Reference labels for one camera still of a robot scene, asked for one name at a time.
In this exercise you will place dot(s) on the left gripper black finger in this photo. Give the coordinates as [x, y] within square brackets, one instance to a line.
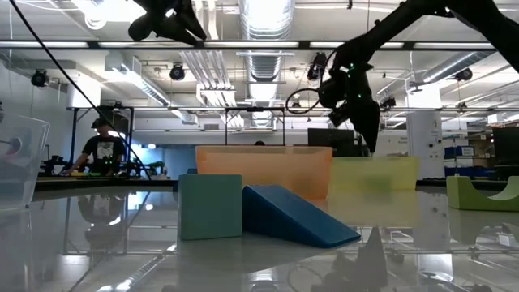
[186, 24]

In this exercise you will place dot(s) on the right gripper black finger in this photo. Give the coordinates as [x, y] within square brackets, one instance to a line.
[368, 121]

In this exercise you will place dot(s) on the dark blue foam wedge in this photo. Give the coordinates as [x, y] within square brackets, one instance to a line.
[292, 219]

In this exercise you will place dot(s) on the blue foam block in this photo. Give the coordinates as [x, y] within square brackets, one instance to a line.
[192, 170]

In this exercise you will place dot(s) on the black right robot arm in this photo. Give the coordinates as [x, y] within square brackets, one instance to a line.
[389, 24]

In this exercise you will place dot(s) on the black ceiling spotlight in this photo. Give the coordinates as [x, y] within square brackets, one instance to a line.
[39, 78]
[317, 65]
[177, 72]
[463, 74]

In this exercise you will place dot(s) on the black monitor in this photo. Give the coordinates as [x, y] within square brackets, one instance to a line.
[330, 142]

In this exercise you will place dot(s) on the yellow translucent plastic bin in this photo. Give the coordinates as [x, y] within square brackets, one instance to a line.
[373, 174]

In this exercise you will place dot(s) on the white pillar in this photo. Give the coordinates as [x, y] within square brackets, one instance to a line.
[423, 138]

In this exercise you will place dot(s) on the blue storage bins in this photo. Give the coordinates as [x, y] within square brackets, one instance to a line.
[458, 151]

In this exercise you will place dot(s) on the person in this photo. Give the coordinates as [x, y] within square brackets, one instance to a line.
[103, 152]
[259, 142]

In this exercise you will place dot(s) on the orange translucent plastic bin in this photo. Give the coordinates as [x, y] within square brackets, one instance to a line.
[263, 170]

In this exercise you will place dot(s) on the green arch foam block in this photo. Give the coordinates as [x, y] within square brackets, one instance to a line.
[466, 196]

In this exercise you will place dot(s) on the dark monitor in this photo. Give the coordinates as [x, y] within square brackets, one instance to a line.
[507, 144]

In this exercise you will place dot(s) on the cluttered background workbench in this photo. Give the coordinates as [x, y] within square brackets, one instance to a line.
[52, 166]

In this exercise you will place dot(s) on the teal foam cube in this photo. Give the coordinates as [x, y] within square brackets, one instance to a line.
[211, 207]

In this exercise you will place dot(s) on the clear plastic bin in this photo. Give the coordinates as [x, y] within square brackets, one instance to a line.
[24, 170]

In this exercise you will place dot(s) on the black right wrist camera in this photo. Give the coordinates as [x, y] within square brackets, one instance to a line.
[332, 93]

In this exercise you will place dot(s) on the silver ceiling duct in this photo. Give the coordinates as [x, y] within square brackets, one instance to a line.
[265, 24]

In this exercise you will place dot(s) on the black stand frame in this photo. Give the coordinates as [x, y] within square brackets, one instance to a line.
[255, 109]

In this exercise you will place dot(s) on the black metal table frame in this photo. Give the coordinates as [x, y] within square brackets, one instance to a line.
[101, 183]

